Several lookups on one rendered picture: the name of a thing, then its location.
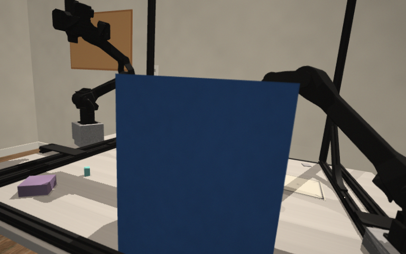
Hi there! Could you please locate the purple rectangular block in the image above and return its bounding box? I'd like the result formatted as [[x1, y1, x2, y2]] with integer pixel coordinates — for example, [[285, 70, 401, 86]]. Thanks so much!
[[17, 175, 57, 197]]

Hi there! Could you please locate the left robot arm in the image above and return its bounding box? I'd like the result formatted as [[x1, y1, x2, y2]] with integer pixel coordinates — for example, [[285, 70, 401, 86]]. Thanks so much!
[[262, 66, 406, 254]]

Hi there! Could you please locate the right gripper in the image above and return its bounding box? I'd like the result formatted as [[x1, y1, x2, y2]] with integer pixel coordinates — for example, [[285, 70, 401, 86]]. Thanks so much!
[[52, 9, 110, 40]]

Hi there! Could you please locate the black-outlined square floor marking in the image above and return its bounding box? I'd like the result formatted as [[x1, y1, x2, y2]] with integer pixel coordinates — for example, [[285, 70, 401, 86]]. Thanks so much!
[[284, 174, 326, 201]]

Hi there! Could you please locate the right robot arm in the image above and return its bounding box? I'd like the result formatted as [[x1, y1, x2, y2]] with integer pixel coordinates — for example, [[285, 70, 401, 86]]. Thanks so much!
[[64, 0, 135, 125]]

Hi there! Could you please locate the small teal block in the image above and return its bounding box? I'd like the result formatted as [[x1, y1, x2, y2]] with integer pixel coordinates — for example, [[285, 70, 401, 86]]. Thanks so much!
[[84, 166, 90, 177]]

